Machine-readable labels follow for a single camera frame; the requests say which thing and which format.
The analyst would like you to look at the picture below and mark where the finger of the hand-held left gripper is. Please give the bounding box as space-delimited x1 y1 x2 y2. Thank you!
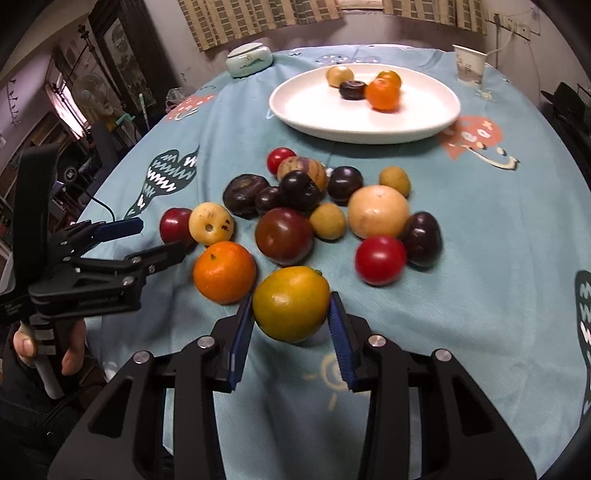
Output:
46 217 145 267
28 240 189 321

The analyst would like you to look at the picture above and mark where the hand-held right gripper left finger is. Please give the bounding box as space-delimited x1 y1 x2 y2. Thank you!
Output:
48 292 256 480

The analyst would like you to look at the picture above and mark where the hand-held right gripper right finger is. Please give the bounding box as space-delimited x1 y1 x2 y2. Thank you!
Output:
329 291 539 480

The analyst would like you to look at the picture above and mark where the pale yellow spotted plum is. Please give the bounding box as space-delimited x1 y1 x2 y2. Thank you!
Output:
188 202 235 245

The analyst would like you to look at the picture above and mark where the green orange tangerine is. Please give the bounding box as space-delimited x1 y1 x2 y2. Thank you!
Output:
252 266 331 343

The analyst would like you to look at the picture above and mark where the large red tomato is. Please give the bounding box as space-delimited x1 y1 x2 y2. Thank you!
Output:
355 235 408 287

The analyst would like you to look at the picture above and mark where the dark brown mangosteen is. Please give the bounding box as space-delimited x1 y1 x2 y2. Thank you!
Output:
223 174 271 219

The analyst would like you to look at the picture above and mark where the large dark red plum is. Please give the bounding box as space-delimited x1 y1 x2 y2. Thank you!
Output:
255 208 315 267

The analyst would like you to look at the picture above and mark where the small tan longan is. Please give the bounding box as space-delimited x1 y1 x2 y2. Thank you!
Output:
379 166 411 198
309 203 347 241

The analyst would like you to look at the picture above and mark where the beige asian pear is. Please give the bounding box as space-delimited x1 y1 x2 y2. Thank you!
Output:
347 185 411 240

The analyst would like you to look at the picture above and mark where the white oval plate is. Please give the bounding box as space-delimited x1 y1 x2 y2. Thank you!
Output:
269 64 462 145

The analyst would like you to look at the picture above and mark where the person's left forearm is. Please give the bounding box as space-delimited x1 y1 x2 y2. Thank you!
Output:
0 357 107 480

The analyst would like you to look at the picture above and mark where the person's left hand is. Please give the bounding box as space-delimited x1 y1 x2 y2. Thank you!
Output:
11 318 89 377

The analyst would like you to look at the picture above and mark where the small dark purple plum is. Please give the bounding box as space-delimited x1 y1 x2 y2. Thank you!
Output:
254 186 284 216

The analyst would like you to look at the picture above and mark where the white standing fan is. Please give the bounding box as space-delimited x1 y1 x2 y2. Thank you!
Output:
71 71 114 127

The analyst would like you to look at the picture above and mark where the small red tomato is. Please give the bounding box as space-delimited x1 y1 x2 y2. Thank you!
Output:
267 147 297 172

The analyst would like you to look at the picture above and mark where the striped pepino melon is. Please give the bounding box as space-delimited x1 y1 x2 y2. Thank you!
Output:
277 156 328 192

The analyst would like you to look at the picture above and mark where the light blue printed tablecloth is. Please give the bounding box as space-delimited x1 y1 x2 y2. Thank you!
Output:
76 44 591 480

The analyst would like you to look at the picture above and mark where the dark wooden cabinet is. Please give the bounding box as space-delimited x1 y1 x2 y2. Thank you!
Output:
88 0 181 121

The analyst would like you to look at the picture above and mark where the pale green ceramic lidded dish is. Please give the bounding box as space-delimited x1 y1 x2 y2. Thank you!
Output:
226 42 273 78

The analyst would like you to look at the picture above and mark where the dark ringed plum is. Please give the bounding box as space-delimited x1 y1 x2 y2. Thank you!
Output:
339 80 369 100

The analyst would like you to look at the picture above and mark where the yellow brown plum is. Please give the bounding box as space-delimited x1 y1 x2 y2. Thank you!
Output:
326 65 355 88

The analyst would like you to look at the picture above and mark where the wide checked curtain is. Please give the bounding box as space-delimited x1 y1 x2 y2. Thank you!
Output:
178 0 345 52

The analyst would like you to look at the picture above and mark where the white paper cup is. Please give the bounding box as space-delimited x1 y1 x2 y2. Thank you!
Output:
452 44 488 89

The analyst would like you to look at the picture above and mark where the narrow checked curtain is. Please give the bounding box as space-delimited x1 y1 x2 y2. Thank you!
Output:
382 0 488 35

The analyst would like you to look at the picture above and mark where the black cable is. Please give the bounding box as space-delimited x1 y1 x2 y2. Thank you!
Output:
83 187 116 222

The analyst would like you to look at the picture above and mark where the white power cable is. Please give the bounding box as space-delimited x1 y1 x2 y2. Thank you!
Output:
480 28 515 68

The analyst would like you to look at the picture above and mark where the white wall socket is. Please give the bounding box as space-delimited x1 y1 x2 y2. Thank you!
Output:
494 14 541 37

